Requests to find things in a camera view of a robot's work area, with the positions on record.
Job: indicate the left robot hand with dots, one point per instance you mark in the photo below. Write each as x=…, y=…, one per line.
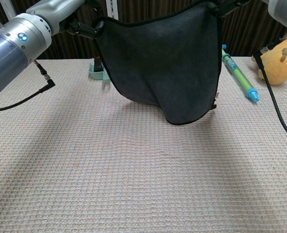
x=58, y=12

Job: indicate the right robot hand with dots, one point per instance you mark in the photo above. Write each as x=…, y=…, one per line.
x=286, y=12

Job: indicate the pink and black cloth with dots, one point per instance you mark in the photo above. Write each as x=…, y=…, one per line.
x=158, y=60

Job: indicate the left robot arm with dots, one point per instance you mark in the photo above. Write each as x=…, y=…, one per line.
x=10, y=53

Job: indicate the dark pleated curtain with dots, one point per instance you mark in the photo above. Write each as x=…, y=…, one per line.
x=243, y=34

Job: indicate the yellow plush toy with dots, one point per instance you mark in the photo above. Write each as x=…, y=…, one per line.
x=279, y=68

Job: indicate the teal plastic tray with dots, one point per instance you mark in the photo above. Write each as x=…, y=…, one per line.
x=96, y=75

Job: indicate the green and blue water pump toy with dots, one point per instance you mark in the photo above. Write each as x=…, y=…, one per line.
x=240, y=77

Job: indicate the beige woven tablecloth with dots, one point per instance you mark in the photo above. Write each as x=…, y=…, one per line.
x=85, y=170

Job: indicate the white metal frame post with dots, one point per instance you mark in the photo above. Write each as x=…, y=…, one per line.
x=7, y=9
x=112, y=7

